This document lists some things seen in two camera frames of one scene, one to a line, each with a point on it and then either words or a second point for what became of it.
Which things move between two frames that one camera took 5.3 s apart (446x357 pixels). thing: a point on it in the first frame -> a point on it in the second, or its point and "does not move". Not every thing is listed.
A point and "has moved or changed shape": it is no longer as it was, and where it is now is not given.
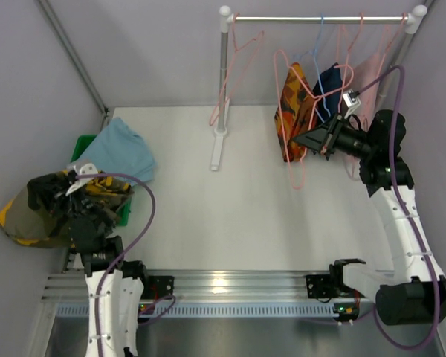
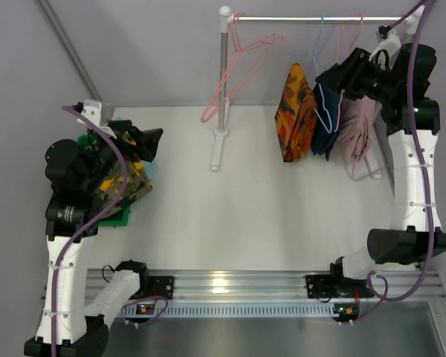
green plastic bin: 79,145 does not move
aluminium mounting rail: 215,286 does not move
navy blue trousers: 328,93 does not move
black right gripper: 330,135 -> 346,79
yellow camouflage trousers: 41,214 -> 137,184
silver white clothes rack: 409,20 does not move
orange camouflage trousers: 296,114 does not move
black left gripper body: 76,203 -> 130,137
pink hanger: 311,112 -> 250,57
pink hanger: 236,50 has moved or changed shape
